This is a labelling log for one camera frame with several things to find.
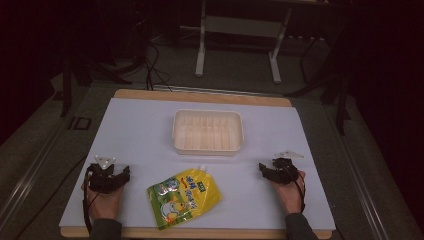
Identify dark metal stand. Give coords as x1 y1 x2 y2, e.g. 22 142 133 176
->
59 49 134 118
284 36 353 137

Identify white metal stand frame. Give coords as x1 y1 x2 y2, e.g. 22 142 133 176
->
194 0 295 85

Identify yellow spouted pouch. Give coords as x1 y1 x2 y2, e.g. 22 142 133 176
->
146 164 224 231

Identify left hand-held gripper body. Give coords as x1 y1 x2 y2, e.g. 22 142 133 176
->
86 154 117 195

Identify white table mat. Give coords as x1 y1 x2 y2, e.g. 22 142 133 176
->
58 97 336 231

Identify white plastic tray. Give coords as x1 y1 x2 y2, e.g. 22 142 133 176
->
171 108 245 157

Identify black floor cables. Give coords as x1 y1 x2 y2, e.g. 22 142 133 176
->
142 42 174 93

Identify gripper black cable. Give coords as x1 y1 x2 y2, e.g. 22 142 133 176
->
292 171 307 214
81 165 102 235

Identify black floor bracket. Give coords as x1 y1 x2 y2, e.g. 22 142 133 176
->
67 115 93 131

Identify grey metal floor rail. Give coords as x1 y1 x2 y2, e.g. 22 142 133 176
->
0 123 69 228
324 103 393 240

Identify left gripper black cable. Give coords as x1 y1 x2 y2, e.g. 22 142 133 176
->
81 165 102 235

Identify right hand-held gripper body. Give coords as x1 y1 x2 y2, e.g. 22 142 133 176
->
271 150 306 186

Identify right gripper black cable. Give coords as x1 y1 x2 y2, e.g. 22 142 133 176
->
292 171 307 214

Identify wooden table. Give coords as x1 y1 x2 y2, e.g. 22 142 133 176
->
59 88 335 240

